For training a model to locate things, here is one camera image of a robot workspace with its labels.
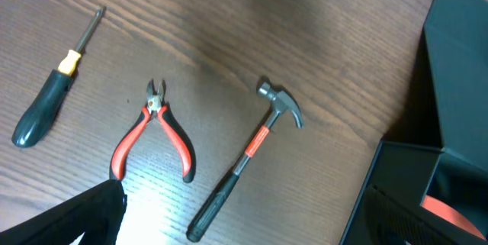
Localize small claw hammer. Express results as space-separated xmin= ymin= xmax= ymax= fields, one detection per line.
xmin=186 ymin=80 xmax=303 ymax=243

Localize dark green storage box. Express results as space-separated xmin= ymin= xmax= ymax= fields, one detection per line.
xmin=341 ymin=0 xmax=487 ymax=244

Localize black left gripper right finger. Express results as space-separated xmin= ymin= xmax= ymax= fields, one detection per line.
xmin=363 ymin=185 xmax=486 ymax=245

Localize red black handled pliers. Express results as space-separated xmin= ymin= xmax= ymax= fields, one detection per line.
xmin=108 ymin=79 xmax=197 ymax=183

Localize orange scraper with wooden handle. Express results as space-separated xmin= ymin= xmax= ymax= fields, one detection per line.
xmin=422 ymin=195 xmax=486 ymax=240

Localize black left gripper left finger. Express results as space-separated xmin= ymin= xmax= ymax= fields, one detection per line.
xmin=1 ymin=179 xmax=127 ymax=245

